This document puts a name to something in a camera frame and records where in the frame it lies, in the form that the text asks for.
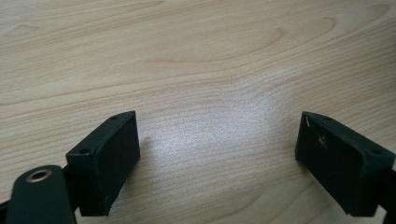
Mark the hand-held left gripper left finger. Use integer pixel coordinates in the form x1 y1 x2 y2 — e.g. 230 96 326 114
65 110 141 217

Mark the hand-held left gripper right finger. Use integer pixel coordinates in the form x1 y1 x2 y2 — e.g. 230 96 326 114
294 111 396 217

